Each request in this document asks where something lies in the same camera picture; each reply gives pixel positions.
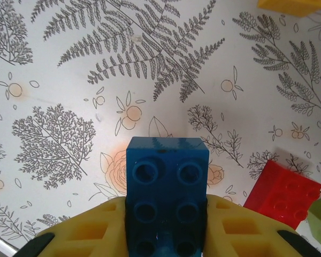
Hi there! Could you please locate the blue long lego brick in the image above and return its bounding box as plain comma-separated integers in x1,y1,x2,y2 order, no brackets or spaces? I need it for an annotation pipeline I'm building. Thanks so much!
125,136,211,257

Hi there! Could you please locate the red lego brick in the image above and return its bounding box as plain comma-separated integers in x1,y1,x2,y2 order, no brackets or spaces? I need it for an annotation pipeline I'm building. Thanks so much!
242,160,321,230

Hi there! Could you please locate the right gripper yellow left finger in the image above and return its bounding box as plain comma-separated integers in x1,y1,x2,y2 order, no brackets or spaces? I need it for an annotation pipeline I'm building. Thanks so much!
16,196,131,257

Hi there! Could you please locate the orange yellow lego brick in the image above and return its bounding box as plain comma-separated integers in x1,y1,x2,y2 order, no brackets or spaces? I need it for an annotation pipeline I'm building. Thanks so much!
257,0,321,18

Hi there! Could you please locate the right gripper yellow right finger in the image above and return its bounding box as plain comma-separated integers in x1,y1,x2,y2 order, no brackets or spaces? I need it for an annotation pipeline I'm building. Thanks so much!
202,194,321,257

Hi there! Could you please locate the floral printed table cover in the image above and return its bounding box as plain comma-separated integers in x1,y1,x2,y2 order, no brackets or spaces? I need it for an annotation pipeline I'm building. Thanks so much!
0,0,321,257

